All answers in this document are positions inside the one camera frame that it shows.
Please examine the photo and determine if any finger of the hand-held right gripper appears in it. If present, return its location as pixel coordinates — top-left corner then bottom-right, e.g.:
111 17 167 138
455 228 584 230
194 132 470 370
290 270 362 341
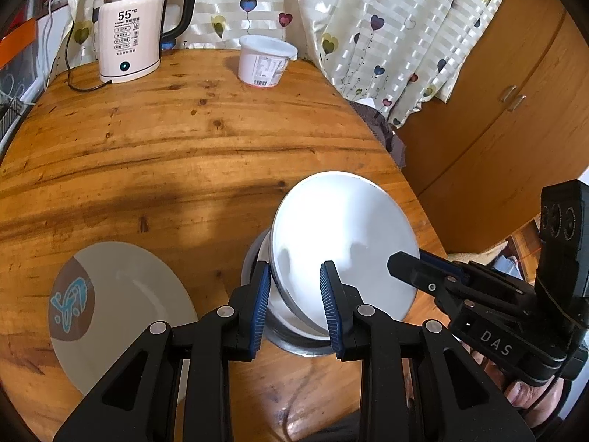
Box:
420 250 537 308
387 251 466 305

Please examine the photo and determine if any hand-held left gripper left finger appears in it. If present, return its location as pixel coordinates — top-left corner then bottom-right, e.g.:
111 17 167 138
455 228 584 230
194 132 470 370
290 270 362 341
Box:
53 260 271 442

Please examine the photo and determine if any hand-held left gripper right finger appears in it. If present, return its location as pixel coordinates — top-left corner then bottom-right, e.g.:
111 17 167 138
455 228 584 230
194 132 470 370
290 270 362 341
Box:
319 260 537 442

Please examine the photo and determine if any stainless steel bowl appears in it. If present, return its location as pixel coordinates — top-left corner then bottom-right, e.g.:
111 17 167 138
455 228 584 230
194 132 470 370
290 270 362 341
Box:
240 239 334 356

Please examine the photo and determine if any beige plate with brown patch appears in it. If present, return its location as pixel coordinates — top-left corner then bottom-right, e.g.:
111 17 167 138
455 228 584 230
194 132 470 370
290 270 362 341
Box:
48 241 200 397

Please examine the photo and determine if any person's right hand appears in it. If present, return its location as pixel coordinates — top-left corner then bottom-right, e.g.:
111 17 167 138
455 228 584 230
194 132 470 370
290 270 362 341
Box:
469 347 567 411

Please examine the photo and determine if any wooden cabinet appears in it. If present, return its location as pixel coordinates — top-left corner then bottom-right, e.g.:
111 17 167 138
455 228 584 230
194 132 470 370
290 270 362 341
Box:
396 7 589 255

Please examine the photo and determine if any white plastic tub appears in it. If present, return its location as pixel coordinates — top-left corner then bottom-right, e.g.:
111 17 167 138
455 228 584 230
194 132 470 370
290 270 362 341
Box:
238 34 298 89

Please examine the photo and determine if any striped curtain with hearts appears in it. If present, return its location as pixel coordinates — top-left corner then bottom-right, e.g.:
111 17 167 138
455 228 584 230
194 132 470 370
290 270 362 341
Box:
67 0 521 128

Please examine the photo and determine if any white electric kettle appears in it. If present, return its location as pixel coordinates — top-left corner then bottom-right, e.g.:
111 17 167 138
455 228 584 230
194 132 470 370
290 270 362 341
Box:
94 0 200 84

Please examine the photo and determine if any orange storage box lid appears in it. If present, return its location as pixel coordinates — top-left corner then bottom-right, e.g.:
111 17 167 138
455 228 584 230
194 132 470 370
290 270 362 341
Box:
0 18 38 71

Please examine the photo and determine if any metal cabinet handle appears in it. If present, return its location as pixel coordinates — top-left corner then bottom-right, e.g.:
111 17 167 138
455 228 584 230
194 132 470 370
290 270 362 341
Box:
501 85 528 112

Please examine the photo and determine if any black kettle power cable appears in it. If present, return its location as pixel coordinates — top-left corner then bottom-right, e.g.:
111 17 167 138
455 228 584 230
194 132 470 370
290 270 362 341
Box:
63 32 114 93

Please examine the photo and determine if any white hanging cable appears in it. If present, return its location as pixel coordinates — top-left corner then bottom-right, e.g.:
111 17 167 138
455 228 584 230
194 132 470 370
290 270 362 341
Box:
42 0 59 89

